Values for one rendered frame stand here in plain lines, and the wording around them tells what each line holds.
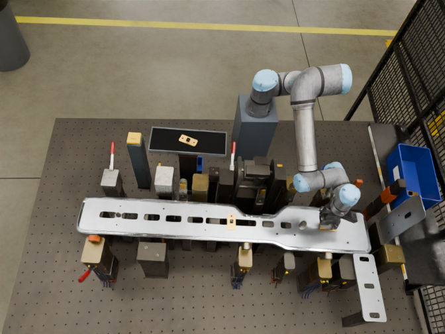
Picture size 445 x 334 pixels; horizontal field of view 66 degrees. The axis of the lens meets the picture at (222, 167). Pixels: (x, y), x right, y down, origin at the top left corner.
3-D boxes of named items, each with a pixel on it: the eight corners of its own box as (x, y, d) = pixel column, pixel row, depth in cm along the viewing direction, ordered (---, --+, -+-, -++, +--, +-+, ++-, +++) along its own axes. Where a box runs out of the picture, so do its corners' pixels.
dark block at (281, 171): (260, 214, 197) (276, 179, 161) (260, 203, 201) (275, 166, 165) (269, 214, 198) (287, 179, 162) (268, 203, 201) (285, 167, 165)
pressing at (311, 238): (73, 238, 152) (71, 237, 151) (85, 193, 164) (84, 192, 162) (372, 255, 160) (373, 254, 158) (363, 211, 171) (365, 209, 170)
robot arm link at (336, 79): (269, 73, 178) (320, 65, 126) (296, 70, 181) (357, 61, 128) (271, 97, 181) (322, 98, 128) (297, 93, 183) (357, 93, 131)
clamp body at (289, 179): (270, 219, 196) (286, 190, 164) (269, 202, 202) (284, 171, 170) (281, 220, 197) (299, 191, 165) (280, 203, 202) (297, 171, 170)
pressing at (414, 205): (383, 244, 162) (425, 217, 133) (377, 221, 168) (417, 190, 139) (384, 244, 162) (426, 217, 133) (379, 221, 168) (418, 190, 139)
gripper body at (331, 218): (317, 211, 157) (325, 199, 146) (336, 211, 157) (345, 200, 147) (319, 226, 153) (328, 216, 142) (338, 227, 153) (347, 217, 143)
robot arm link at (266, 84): (247, 87, 180) (251, 68, 168) (271, 85, 182) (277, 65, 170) (253, 105, 174) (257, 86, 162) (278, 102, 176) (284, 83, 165)
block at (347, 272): (320, 297, 176) (342, 285, 152) (318, 274, 183) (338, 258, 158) (334, 297, 177) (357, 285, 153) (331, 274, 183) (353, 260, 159)
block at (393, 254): (355, 280, 182) (388, 262, 151) (352, 265, 186) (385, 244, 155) (369, 281, 182) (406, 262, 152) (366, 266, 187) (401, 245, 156)
